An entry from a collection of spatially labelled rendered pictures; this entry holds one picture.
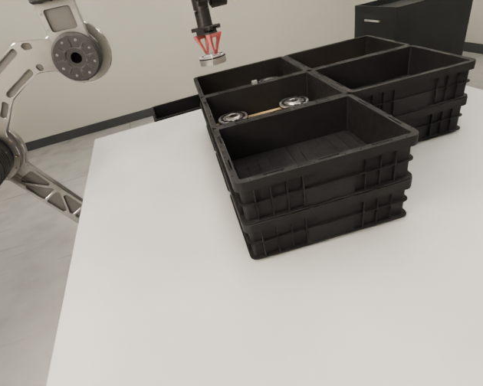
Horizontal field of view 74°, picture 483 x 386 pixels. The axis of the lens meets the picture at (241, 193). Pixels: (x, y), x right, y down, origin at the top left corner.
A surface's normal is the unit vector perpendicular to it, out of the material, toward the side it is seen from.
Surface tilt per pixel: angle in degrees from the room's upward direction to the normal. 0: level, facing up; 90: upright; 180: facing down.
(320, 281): 0
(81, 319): 0
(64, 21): 90
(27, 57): 90
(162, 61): 90
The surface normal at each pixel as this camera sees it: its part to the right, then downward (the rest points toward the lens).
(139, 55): 0.30, 0.50
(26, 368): -0.18, -0.80
